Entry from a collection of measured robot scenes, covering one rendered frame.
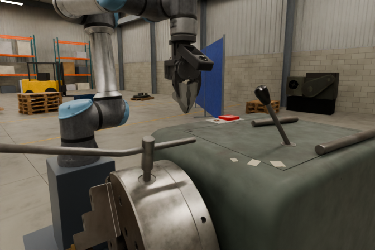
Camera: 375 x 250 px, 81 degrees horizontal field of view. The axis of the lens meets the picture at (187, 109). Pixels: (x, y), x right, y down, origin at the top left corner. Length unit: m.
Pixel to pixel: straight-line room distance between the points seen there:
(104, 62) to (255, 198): 0.77
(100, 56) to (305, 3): 10.53
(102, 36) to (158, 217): 0.76
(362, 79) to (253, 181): 9.94
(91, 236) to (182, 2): 0.56
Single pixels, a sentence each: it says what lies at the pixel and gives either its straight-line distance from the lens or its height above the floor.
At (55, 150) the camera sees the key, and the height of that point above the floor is 1.32.
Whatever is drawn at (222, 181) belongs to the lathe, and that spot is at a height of 1.23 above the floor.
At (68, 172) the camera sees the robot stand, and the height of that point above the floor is 1.10.
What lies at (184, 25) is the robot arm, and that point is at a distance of 0.61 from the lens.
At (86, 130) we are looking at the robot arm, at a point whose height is 1.22.
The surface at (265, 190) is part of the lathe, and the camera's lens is 0.40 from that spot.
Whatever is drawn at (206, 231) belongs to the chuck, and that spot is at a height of 1.17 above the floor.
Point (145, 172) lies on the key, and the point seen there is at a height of 1.25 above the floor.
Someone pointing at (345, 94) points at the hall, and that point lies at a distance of 10.38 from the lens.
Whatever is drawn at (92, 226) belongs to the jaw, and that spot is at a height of 1.14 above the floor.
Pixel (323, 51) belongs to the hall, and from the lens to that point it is 10.56.
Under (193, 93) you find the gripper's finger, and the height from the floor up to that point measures 1.38.
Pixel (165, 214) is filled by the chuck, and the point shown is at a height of 1.20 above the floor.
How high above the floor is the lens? 1.43
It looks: 9 degrees down
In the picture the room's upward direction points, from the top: straight up
